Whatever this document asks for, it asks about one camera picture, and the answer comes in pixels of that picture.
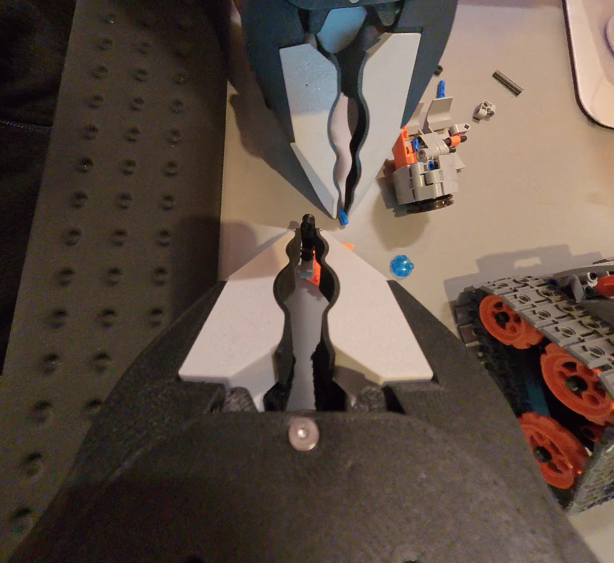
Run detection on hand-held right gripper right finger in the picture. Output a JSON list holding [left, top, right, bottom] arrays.
[[307, 230, 434, 405]]

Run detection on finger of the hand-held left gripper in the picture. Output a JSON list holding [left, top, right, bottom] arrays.
[[338, 31, 423, 218], [278, 43, 346, 221]]

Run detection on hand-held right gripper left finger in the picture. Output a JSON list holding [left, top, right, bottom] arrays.
[[178, 230, 302, 411]]

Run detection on black brick connector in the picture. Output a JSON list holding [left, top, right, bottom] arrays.
[[298, 214, 319, 272]]

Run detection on orange curved brick piece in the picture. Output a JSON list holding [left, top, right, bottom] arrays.
[[297, 241, 356, 285]]

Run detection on small grey orange brick assembly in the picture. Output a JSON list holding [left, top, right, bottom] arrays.
[[381, 95, 473, 216]]

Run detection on black axle rod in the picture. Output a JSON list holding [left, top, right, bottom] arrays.
[[492, 70, 524, 96]]

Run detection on grey orange tracked toy robot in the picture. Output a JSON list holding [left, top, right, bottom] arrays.
[[453, 258, 614, 513]]

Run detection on black perforated board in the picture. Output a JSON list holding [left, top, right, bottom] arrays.
[[0, 0, 228, 549]]

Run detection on white book stand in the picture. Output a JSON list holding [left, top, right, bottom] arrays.
[[559, 0, 614, 129]]

